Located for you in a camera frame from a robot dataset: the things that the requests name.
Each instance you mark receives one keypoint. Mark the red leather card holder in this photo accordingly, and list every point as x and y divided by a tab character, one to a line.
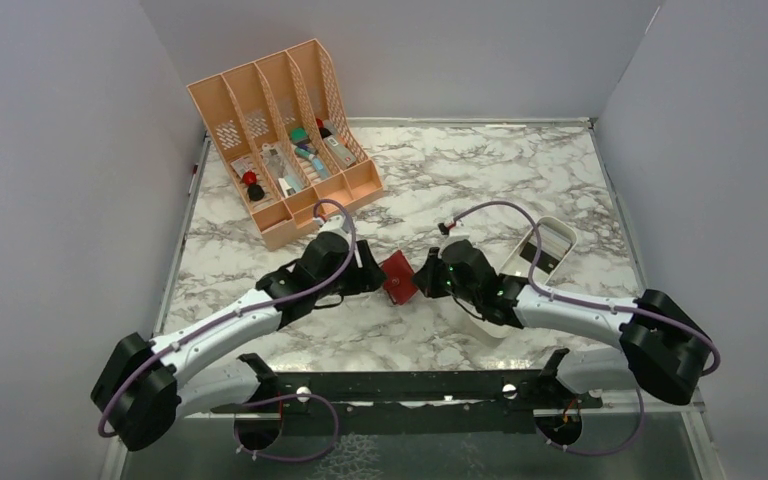
399	273

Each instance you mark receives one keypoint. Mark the black mounting base rail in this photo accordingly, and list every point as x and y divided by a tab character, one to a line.
408	403

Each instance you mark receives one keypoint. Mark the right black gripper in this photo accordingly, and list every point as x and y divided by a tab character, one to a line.
426	278

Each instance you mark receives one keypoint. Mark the black round cap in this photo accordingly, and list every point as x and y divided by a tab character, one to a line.
255	192

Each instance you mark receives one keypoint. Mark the peach desk file organizer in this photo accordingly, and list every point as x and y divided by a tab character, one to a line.
262	102

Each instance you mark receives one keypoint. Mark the black credit card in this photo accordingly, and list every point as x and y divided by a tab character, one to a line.
550	253

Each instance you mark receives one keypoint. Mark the red round cap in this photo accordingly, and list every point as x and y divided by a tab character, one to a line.
249	178

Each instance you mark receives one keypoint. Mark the light blue marker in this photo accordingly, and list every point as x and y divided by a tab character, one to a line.
317	164

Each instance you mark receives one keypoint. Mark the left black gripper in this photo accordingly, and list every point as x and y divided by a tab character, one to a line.
366	277

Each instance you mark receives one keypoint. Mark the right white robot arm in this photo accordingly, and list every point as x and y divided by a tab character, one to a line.
648	342

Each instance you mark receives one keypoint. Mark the clear packaged item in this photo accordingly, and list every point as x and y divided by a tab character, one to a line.
281	170

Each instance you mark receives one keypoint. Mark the green eraser block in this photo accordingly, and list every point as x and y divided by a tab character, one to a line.
299	135

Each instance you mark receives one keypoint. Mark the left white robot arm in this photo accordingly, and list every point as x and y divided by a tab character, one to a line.
147	384

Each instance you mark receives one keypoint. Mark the white plastic tray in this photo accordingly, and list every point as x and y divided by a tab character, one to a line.
523	272

